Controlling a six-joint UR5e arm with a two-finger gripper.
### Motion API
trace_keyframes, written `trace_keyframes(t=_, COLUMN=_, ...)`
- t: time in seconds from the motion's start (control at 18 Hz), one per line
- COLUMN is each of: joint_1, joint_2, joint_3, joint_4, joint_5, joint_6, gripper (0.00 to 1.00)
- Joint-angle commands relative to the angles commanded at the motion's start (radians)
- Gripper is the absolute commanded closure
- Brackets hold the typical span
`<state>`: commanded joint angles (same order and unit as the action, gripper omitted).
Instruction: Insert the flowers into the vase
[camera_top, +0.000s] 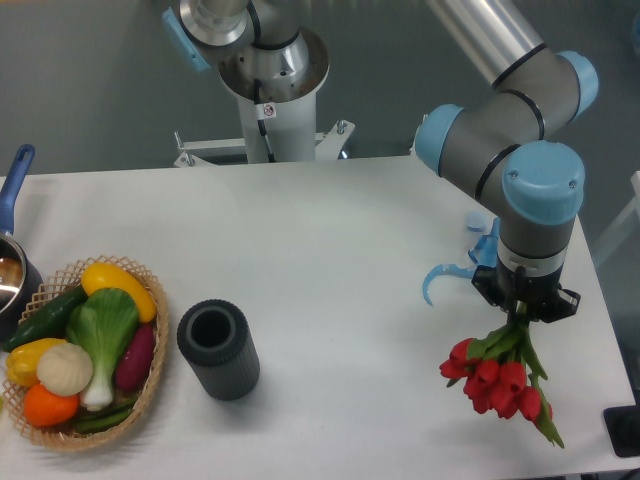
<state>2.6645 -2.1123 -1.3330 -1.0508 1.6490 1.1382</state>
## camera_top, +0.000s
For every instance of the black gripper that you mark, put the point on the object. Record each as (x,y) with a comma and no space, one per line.
(502,287)

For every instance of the red tulip bouquet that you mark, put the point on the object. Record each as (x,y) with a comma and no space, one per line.
(501,372)

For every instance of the dark grey ribbed vase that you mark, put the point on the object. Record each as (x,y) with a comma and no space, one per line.
(215,339)

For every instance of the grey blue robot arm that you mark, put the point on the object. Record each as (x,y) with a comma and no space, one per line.
(499,155)

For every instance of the blue plastic tape strip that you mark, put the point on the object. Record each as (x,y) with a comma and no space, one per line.
(482,252)

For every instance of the small blue cap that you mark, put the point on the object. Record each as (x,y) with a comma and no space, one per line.
(475,222)

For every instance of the black device at edge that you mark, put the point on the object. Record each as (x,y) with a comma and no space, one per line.
(622,425)

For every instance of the purple eggplant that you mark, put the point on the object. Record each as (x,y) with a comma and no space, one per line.
(135,364)

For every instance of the green bok choy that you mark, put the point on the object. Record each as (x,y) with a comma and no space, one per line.
(103,328)

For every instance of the yellow squash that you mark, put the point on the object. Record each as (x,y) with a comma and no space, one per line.
(102,275)

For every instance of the green bean pods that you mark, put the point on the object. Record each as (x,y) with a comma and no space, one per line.
(105,419)

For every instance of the woven wicker basket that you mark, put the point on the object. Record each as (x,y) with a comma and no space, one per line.
(65,438)

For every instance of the white garlic bulb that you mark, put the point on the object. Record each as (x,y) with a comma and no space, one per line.
(65,369)

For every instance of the green cucumber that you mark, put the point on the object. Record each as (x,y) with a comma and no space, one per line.
(48,321)

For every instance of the orange fruit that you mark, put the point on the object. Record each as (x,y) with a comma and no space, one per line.
(43,408)

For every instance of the yellow bell pepper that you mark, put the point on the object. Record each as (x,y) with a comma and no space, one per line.
(22,362)

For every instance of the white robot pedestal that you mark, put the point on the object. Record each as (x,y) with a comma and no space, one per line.
(276,94)

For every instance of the blue handled saucepan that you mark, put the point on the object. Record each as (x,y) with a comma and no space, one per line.
(19,277)

